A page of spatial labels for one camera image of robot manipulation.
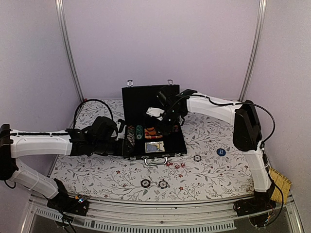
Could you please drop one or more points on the front aluminium rail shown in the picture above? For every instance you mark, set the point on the front aluminium rail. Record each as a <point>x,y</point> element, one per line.
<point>116,216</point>

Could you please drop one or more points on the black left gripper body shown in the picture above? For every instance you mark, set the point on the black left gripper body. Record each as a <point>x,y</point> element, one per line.
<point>102,147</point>

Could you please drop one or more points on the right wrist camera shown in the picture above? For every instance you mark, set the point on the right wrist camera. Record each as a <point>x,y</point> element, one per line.
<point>155,112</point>

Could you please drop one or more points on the left aluminium frame post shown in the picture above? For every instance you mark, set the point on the left aluminium frame post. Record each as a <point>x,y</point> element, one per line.
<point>65,36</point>

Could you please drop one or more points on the right aluminium frame post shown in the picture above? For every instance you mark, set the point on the right aluminium frame post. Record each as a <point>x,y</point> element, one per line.
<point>254,49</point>

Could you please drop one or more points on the multicolour poker chip stack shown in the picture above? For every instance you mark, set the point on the multicolour poker chip stack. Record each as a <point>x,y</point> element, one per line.
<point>131,135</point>

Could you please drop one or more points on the green poker chip stack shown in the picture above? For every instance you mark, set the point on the green poker chip stack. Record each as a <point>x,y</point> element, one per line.
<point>139,132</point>

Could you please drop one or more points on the black white poker chip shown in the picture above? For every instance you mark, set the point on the black white poker chip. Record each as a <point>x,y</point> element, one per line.
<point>197,158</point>
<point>145,183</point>

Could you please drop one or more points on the blue round blind button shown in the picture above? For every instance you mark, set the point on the blue round blind button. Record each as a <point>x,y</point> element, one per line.
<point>221,152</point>

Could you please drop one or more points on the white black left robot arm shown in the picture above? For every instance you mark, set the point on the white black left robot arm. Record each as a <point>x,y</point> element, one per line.
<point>100,138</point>

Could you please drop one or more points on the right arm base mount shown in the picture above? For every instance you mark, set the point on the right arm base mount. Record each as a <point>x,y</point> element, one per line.
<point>259,211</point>

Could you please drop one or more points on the black poker set case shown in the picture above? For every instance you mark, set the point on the black poker set case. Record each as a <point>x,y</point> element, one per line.
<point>136,101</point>

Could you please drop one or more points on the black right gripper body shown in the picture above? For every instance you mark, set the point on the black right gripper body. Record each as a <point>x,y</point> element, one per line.
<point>173,116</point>

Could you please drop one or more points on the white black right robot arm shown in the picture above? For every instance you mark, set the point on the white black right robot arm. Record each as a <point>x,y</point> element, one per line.
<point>242,116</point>

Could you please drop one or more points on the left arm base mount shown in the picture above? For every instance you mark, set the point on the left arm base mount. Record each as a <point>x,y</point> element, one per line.
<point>66,204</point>

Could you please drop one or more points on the blue-backed playing card deck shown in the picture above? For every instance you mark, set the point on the blue-backed playing card deck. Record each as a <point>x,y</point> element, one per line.
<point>152,147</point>

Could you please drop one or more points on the aluminium frame post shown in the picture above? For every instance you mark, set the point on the aluminium frame post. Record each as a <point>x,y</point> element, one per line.
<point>254,49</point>
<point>65,36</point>

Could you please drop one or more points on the floral patterned table mat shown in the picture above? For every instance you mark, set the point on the floral patterned table mat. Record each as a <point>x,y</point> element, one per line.
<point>214,177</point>

